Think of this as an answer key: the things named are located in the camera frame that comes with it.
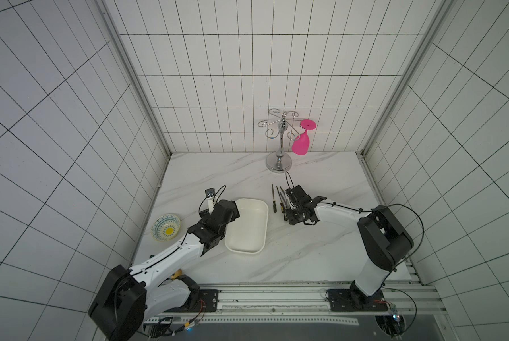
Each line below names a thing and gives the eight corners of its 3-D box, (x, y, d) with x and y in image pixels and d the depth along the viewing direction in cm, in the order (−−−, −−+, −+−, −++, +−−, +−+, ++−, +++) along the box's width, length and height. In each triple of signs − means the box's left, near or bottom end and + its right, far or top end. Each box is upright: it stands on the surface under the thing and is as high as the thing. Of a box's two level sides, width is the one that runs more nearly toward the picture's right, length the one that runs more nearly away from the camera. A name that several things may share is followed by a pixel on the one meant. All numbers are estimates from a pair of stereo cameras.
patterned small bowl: (153, 241, 90) (148, 236, 86) (160, 219, 97) (156, 213, 92) (178, 241, 90) (175, 236, 86) (184, 219, 97) (181, 213, 92)
